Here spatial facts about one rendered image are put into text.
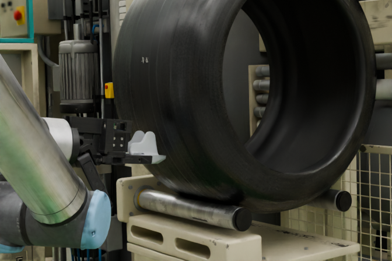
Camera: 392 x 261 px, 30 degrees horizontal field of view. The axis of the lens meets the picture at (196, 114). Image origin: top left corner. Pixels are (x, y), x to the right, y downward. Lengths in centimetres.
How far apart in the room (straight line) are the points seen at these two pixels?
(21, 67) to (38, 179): 96
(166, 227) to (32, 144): 61
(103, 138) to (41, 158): 31
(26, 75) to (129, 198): 49
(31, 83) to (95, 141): 65
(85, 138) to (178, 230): 32
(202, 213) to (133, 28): 39
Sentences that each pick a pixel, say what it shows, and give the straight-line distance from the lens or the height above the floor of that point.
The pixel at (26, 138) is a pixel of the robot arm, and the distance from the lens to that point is 97.
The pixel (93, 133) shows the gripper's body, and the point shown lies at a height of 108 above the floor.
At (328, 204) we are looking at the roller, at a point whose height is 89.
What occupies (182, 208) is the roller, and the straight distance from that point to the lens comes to 151.
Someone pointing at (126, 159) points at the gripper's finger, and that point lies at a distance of 130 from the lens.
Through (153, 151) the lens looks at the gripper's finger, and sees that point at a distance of 136.
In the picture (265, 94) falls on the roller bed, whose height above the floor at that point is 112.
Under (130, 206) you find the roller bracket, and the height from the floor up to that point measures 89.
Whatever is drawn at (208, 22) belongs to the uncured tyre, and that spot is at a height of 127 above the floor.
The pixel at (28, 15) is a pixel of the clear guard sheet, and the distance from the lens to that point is 195.
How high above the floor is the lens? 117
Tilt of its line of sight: 3 degrees down
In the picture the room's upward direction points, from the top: 2 degrees counter-clockwise
